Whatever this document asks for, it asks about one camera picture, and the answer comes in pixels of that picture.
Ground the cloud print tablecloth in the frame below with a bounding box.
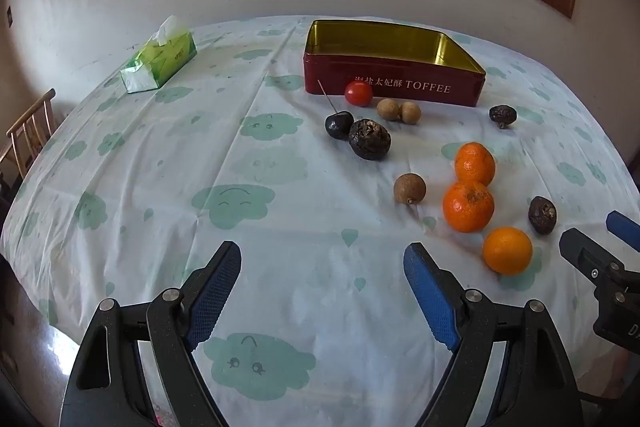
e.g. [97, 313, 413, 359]
[0, 14, 640, 427]

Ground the red gold-lined tin box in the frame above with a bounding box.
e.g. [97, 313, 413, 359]
[302, 19, 487, 108]

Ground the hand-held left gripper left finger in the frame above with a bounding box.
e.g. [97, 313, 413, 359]
[60, 241, 242, 427]

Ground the wooden chair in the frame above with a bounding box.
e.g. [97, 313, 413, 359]
[0, 89, 57, 188]

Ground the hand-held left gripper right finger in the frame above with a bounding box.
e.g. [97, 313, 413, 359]
[403, 242, 586, 427]

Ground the dark cherry with stem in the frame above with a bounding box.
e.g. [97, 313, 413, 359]
[317, 79, 355, 142]

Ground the red cherry tomato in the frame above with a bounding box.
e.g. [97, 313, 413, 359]
[344, 80, 374, 108]

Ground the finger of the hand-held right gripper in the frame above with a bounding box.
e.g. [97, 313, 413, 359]
[606, 210, 640, 253]
[558, 228, 640, 293]

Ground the green tissue pack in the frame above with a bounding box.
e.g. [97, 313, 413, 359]
[120, 15, 198, 94]

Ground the speckled orange mandarin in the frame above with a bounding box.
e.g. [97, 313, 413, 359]
[442, 180, 496, 234]

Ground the smooth orange mandarin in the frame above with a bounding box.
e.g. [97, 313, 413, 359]
[482, 227, 534, 277]

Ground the wrinkled dark passion fruit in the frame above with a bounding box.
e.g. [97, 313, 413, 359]
[348, 118, 392, 161]
[488, 104, 518, 129]
[528, 195, 558, 236]

